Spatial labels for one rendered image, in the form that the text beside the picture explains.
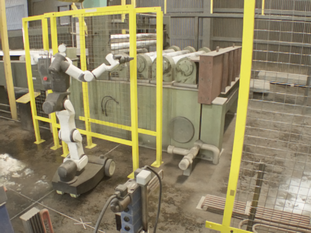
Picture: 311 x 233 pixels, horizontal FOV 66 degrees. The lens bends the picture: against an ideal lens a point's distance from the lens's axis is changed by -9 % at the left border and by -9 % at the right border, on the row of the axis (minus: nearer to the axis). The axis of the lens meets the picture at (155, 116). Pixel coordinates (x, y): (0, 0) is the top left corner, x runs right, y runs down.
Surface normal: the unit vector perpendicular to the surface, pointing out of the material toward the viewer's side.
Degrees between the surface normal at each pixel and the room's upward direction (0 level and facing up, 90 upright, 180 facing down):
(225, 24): 90
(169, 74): 90
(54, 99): 39
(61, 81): 96
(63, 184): 90
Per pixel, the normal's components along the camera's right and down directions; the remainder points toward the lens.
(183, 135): -0.41, 0.32
